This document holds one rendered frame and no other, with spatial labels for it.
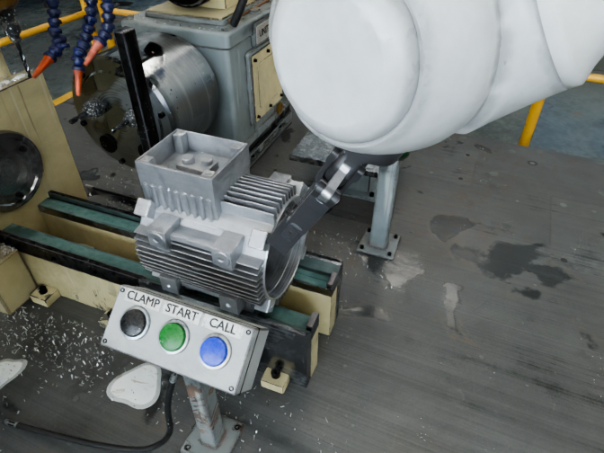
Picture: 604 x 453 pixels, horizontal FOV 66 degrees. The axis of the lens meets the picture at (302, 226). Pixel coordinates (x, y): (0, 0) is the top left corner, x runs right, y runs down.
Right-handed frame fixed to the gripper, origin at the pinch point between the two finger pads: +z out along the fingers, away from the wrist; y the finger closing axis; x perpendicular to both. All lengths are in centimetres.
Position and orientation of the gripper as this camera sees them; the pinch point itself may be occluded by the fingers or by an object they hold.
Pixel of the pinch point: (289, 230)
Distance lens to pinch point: 57.0
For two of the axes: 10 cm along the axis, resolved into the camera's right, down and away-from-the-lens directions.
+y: -3.7, 5.9, -7.2
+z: -4.6, 5.5, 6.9
